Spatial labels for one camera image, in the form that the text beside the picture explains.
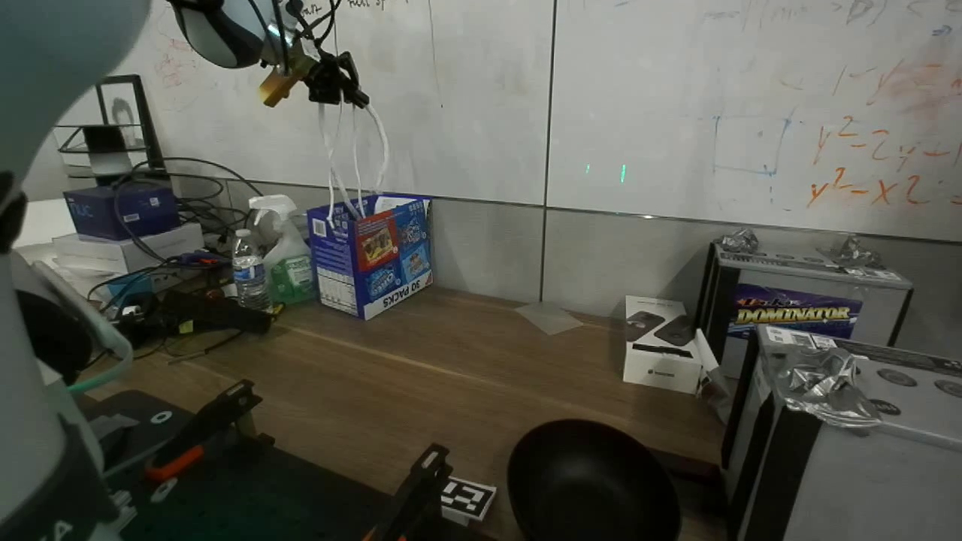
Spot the blue Oreo cardboard box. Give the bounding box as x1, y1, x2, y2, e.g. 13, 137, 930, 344
303, 193, 437, 325

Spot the black wire rack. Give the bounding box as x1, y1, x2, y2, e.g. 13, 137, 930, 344
54, 123, 153, 190

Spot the clear plastic water bottle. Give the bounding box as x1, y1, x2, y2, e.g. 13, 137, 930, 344
227, 230, 269, 314

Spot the black picture frame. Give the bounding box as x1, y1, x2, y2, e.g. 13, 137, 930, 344
92, 75, 172, 182

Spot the thick white braided rope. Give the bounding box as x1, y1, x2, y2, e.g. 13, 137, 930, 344
315, 100, 366, 220

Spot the black clamp block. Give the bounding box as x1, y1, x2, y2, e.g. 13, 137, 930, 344
364, 442, 456, 541

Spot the black tool orange handle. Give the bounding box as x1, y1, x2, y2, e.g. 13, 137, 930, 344
144, 375, 263, 486

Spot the thin white rope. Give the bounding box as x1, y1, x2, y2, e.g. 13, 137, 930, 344
357, 104, 393, 209

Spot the grey battery with foil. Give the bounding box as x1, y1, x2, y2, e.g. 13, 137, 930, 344
722, 325, 962, 541

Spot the long black stapler-like device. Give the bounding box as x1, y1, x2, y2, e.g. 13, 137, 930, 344
124, 285, 277, 346

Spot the crumpled aluminium foil piece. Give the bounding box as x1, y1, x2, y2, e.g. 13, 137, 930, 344
765, 332, 888, 430

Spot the grey tape patch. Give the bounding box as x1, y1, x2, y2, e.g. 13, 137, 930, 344
515, 301, 586, 340

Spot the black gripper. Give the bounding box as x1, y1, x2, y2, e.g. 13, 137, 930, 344
296, 48, 372, 112

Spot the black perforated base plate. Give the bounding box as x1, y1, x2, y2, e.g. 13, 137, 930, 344
85, 387, 423, 541

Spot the black bowl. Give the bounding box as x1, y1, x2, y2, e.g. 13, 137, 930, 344
505, 418, 686, 541

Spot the black white AprilTag marker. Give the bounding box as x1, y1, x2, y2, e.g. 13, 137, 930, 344
438, 474, 503, 530

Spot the white product box black print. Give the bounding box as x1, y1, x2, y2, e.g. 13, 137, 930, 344
618, 292, 722, 397

